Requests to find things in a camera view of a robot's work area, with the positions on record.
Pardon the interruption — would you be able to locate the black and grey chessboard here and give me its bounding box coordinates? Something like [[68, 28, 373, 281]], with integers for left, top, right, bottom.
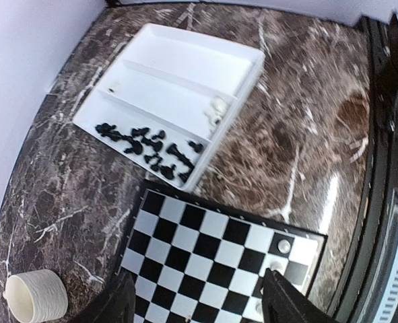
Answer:
[[121, 181, 327, 322]]

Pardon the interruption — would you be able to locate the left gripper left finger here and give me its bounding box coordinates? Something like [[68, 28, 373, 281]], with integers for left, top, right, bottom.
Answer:
[[84, 271, 135, 322]]

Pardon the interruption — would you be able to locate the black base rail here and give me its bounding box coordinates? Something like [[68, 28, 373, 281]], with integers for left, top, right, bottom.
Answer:
[[327, 12, 398, 322]]

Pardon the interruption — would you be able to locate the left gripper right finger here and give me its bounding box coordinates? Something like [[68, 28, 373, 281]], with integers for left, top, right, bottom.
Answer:
[[261, 268, 336, 323]]

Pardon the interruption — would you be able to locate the white chess pieces pile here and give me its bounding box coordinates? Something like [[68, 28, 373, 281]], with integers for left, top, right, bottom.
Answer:
[[203, 96, 228, 127]]

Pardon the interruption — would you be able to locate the white divided plastic tray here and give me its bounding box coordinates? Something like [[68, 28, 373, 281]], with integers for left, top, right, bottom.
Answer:
[[73, 24, 265, 192]]

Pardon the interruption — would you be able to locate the white pawn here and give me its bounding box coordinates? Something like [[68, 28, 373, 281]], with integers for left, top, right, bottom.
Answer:
[[277, 239, 292, 254], [255, 301, 263, 317], [269, 261, 285, 274]]

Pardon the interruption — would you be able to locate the white ribbed cup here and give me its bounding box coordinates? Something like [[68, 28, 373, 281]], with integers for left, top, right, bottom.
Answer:
[[4, 269, 68, 323]]

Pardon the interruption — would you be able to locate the black chess pieces pile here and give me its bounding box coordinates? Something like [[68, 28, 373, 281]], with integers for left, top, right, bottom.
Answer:
[[95, 122, 195, 184]]

